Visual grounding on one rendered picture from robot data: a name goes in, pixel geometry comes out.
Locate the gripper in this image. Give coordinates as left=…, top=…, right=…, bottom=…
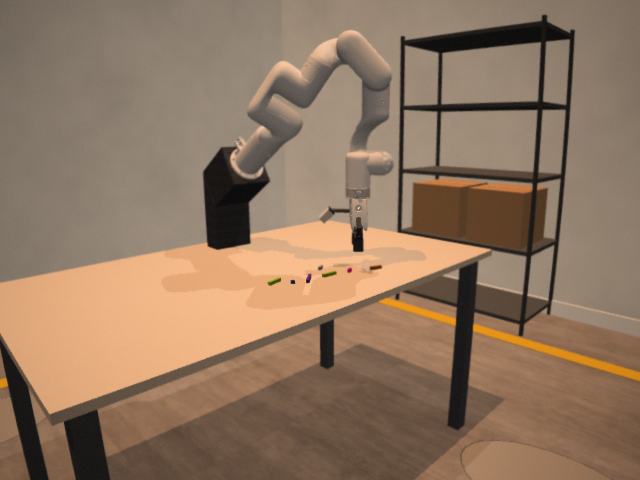
left=346, top=197, right=370, bottom=252

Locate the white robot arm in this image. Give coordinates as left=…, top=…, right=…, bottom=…
left=230, top=31, right=394, bottom=198

